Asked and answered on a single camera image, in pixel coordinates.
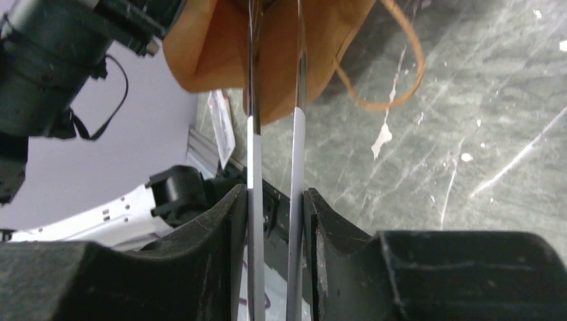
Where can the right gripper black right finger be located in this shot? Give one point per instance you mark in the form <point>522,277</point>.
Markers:
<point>428,275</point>

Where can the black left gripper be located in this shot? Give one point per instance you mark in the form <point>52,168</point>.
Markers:
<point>49,49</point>

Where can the red paper bag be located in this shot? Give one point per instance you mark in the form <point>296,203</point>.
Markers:
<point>207,49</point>

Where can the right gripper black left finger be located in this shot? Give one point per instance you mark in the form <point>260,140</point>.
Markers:
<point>194,273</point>

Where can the paper label sheet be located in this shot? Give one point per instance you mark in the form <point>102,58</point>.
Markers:
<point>220,109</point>

